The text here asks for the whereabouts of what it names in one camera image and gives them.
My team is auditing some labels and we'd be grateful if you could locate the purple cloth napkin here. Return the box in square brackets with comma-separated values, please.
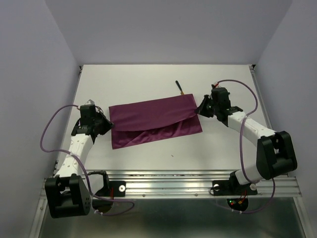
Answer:
[109, 94, 203, 149]

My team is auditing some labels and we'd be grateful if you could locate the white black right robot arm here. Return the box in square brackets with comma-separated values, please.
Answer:
[195, 86, 298, 196]

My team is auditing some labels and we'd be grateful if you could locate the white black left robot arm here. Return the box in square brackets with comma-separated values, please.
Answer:
[45, 101, 113, 218]

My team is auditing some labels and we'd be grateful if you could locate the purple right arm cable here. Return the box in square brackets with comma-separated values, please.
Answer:
[211, 79, 277, 215]

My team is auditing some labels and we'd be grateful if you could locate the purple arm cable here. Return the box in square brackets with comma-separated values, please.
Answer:
[40, 105, 136, 216]
[211, 79, 277, 215]

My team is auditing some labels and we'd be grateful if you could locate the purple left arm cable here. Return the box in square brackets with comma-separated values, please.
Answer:
[40, 105, 136, 216]

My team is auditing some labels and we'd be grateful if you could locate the aluminium right side rail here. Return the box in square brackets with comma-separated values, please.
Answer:
[249, 65, 273, 129]

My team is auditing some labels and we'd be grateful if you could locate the aluminium rail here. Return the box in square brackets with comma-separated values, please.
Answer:
[249, 65, 273, 129]
[52, 65, 83, 175]

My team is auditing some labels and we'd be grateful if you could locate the aluminium left side rail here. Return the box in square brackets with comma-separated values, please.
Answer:
[52, 65, 83, 175]

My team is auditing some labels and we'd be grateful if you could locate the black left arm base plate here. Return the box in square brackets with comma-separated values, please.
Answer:
[88, 171, 126, 198]

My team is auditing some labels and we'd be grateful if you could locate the aluminium front rail frame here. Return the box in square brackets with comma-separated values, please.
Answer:
[39, 169, 304, 199]

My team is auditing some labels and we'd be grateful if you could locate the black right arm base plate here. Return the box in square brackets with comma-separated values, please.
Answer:
[209, 180, 258, 196]

